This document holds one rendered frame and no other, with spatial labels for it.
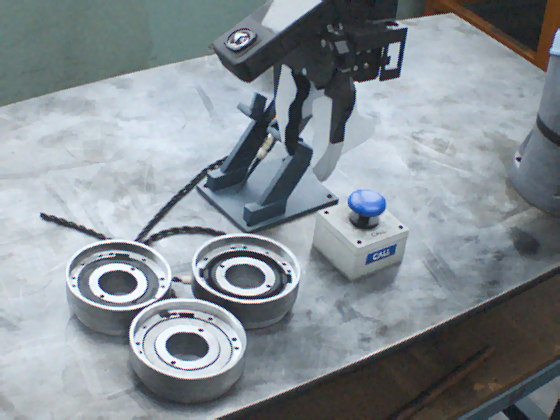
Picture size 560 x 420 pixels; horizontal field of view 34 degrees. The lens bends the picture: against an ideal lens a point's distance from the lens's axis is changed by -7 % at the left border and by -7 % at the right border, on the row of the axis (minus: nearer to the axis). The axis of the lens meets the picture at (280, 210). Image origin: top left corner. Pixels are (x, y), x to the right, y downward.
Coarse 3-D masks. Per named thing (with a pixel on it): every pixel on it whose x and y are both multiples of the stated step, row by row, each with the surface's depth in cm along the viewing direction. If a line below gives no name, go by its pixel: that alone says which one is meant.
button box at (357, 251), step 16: (336, 208) 103; (320, 224) 102; (336, 224) 100; (352, 224) 100; (368, 224) 100; (384, 224) 101; (400, 224) 101; (320, 240) 103; (336, 240) 100; (352, 240) 98; (368, 240) 99; (384, 240) 99; (400, 240) 101; (336, 256) 101; (352, 256) 99; (368, 256) 99; (384, 256) 101; (400, 256) 103; (352, 272) 99; (368, 272) 101
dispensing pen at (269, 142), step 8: (272, 104) 105; (264, 112) 105; (272, 112) 105; (272, 120) 104; (272, 136) 106; (264, 144) 106; (272, 144) 106; (264, 152) 106; (256, 160) 107; (248, 176) 107
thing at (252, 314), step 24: (216, 240) 97; (240, 240) 98; (264, 240) 98; (192, 264) 93; (240, 264) 96; (264, 264) 96; (288, 264) 97; (192, 288) 93; (264, 288) 93; (288, 288) 93; (240, 312) 90; (264, 312) 91
